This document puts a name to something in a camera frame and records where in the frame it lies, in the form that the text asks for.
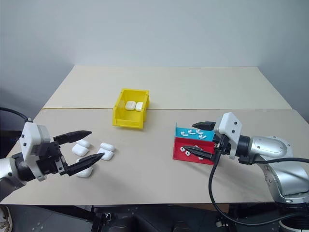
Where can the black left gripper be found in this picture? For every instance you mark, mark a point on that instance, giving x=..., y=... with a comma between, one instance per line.
x=49, y=159

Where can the black frame under table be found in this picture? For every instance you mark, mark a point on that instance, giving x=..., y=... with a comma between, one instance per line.
x=149, y=217

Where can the red and blue tray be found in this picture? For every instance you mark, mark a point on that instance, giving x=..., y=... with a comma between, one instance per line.
x=193, y=140

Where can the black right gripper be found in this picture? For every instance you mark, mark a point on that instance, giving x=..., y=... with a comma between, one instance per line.
x=223, y=145

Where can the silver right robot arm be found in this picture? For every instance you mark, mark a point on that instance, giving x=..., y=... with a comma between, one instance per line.
x=272, y=149

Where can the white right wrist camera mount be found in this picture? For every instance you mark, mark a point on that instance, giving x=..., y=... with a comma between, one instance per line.
x=230, y=128

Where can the yellow plastic bin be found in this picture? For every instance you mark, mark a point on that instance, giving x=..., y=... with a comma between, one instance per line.
x=128, y=119

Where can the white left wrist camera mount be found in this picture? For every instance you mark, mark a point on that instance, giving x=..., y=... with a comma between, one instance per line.
x=31, y=135

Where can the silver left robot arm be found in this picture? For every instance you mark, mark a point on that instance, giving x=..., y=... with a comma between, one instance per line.
x=9, y=169

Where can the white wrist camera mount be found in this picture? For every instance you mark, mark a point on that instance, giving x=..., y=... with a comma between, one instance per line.
x=230, y=128
x=31, y=135

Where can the white sneaker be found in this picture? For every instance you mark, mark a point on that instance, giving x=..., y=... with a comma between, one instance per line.
x=4, y=218

